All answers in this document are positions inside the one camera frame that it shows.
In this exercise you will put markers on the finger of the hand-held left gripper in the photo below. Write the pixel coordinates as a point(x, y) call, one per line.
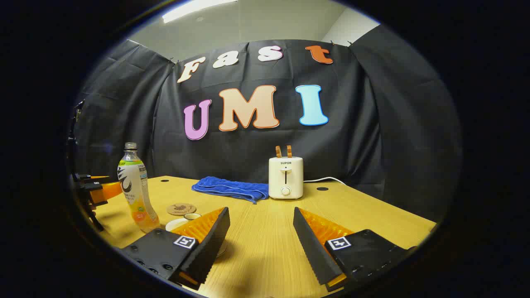
point(107, 192)
point(97, 178)

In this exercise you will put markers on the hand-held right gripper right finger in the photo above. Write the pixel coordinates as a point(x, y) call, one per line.
point(310, 248)

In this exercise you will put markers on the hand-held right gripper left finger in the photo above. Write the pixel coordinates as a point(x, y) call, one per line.
point(213, 244)

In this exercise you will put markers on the white teacup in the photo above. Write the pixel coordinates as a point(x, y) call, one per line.
point(222, 249)

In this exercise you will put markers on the clear water bottle white label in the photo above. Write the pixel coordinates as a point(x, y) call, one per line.
point(134, 186)

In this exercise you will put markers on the white teacup lid with knob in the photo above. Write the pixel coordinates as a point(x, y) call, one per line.
point(176, 224)

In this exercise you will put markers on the round wooden coaster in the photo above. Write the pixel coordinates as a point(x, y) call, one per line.
point(181, 209)

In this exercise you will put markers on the blue towel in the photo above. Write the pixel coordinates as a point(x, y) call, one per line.
point(227, 188)

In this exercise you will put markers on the white toaster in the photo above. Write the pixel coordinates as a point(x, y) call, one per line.
point(285, 178)

